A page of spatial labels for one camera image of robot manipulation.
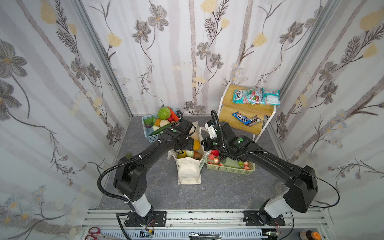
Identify brown snack bar packet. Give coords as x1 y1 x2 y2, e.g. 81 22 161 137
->
247 116 263 127

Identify yellow orange citrus fruit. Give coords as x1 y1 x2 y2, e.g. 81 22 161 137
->
193 140 201 151

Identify red green candy packet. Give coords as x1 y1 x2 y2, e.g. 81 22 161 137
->
232 88 263 105

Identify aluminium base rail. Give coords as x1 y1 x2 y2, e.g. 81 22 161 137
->
75 209 335 240

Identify green cabbage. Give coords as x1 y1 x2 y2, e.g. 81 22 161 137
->
157 107 171 120

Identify green plastic fruit basket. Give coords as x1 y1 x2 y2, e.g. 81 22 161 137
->
204 153 257 175

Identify teal white snack packet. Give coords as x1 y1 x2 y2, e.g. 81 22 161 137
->
260 89 281 106

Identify green cucumber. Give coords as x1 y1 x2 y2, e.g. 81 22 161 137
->
150 123 174 136

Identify blue chocolate bar packet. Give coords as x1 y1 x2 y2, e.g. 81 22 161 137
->
232 112 252 125

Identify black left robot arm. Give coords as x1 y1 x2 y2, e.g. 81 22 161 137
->
97 110 196 239

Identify green leafy vegetable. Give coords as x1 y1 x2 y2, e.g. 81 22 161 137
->
143 116 156 128

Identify white wooden two-tier shelf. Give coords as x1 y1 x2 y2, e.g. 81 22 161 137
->
218 83 277 142

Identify small green block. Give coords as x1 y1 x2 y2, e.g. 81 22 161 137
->
125 153 133 160

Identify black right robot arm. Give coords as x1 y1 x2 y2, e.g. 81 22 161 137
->
202 110 319 226

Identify orange capped bottle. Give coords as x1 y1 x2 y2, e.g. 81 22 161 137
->
299 230 322 240

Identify white garlic bulb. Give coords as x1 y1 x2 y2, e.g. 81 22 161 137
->
159 120 170 128

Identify blue plastic vegetable basket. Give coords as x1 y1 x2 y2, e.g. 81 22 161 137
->
142 109 182 143

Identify cream canvas grocery bag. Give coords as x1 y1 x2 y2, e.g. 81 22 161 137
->
167 122 207 185

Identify red handled scissors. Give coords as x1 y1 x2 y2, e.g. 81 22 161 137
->
84 227 119 240

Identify red peach fruit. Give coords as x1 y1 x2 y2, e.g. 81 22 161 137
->
193 151 202 160

